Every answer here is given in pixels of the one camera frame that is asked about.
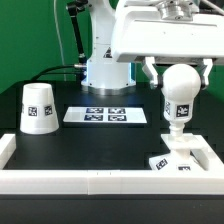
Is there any white lamp shade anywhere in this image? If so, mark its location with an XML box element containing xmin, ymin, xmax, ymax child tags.
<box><xmin>20</xmin><ymin>83</ymin><xmax>59</xmax><ymax>135</ymax></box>

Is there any white lamp base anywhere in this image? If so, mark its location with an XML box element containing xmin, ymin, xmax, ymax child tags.
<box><xmin>149</xmin><ymin>133</ymin><xmax>205</xmax><ymax>172</ymax></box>

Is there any white marker tag sheet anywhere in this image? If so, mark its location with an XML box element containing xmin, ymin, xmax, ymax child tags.
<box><xmin>63</xmin><ymin>107</ymin><xmax>147</xmax><ymax>124</ymax></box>

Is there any white U-shaped border fence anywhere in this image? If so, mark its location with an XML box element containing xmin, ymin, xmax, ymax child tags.
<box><xmin>0</xmin><ymin>134</ymin><xmax>224</xmax><ymax>195</ymax></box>

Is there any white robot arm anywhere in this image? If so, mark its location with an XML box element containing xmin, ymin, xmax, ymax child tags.
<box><xmin>82</xmin><ymin>0</ymin><xmax>224</xmax><ymax>95</ymax></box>

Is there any white lamp bulb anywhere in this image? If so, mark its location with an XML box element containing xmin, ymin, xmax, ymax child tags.
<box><xmin>161</xmin><ymin>64</ymin><xmax>201</xmax><ymax>137</ymax></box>

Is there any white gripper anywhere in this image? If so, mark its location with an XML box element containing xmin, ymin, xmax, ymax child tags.
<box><xmin>111</xmin><ymin>3</ymin><xmax>224</xmax><ymax>90</ymax></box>

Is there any black cable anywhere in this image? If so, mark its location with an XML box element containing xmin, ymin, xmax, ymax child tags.
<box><xmin>29</xmin><ymin>64</ymin><xmax>88</xmax><ymax>83</ymax></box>

